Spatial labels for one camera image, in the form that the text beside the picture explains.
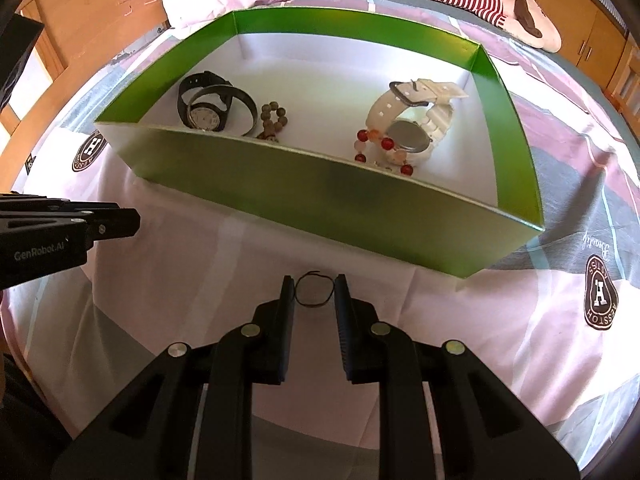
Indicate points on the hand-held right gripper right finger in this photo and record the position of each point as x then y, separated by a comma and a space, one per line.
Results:
345, 330

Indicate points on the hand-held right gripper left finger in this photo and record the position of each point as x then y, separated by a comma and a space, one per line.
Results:
286, 330

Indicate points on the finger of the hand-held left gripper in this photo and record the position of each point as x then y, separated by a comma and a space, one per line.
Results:
117, 222

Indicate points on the green cardboard box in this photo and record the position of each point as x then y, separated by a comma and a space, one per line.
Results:
350, 210

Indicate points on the black wristwatch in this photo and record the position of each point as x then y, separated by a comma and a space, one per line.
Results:
202, 116

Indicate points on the grey bangle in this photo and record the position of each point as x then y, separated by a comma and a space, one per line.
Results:
254, 110

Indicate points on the white wristwatch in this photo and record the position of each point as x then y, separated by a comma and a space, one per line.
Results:
385, 110

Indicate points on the plaid printed bed sheet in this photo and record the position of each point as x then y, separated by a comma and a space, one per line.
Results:
450, 360

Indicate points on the black device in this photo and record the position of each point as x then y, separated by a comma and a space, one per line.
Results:
15, 60

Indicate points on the wooden wardrobe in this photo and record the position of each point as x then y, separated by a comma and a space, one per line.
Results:
575, 15

